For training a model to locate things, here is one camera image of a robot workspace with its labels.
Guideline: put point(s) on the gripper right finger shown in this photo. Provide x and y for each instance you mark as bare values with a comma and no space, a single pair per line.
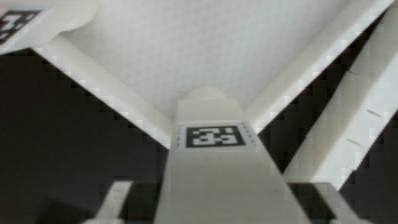
325,204

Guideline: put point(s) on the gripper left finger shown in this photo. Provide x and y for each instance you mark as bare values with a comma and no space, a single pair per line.
129,205

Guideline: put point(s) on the white leg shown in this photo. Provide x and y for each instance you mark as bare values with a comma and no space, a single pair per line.
223,188
37,19

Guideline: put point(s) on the white desk top tray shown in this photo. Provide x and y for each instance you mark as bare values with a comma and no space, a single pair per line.
163,46

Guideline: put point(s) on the white front fence bar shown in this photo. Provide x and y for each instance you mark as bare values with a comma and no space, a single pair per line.
358,113

